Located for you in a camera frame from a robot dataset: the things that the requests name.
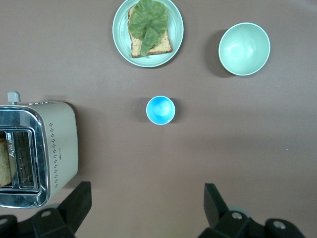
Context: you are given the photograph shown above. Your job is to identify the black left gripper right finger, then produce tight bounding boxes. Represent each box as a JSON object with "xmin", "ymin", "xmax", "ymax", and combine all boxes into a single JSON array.
[{"xmin": 198, "ymin": 183, "xmax": 267, "ymax": 238}]

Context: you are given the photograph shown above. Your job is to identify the light blue plastic cup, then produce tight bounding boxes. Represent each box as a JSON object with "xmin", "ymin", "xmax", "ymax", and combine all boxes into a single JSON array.
[{"xmin": 145, "ymin": 95, "xmax": 176, "ymax": 125}]

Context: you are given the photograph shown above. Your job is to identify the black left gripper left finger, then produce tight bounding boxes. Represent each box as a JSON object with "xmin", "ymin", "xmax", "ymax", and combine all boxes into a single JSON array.
[{"xmin": 32, "ymin": 181, "xmax": 92, "ymax": 238}]

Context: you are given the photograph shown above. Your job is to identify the pale green round plate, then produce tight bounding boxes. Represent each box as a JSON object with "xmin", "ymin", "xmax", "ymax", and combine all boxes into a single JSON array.
[{"xmin": 112, "ymin": 0, "xmax": 185, "ymax": 68}]

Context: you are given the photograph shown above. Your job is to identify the brown bread slice in toaster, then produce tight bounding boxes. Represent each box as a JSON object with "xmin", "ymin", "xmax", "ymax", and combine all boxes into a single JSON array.
[{"xmin": 0, "ymin": 138, "xmax": 12, "ymax": 188}]

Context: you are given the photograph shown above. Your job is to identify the green lettuce leaf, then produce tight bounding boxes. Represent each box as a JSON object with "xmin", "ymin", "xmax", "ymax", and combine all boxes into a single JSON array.
[{"xmin": 128, "ymin": 0, "xmax": 169, "ymax": 57}]

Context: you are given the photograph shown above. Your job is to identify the brown toast slice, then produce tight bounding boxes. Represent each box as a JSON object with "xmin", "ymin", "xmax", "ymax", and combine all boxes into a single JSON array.
[{"xmin": 127, "ymin": 3, "xmax": 173, "ymax": 59}]

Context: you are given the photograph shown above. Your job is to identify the beige and chrome toaster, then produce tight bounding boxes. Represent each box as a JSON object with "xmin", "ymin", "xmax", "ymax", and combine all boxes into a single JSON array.
[{"xmin": 0, "ymin": 91, "xmax": 79, "ymax": 209}]

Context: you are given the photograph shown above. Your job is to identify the pale green bowl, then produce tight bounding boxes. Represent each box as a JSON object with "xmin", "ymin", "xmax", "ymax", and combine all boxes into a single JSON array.
[{"xmin": 218, "ymin": 22, "xmax": 271, "ymax": 76}]

